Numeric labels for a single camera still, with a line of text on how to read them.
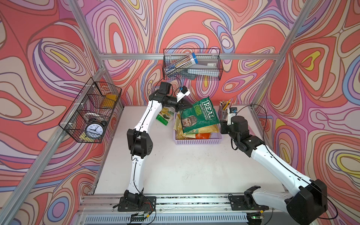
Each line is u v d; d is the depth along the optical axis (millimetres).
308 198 383
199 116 854
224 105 1015
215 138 986
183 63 784
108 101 784
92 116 703
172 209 729
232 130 618
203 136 939
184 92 733
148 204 722
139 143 569
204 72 803
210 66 885
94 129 677
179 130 954
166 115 1111
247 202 655
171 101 765
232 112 672
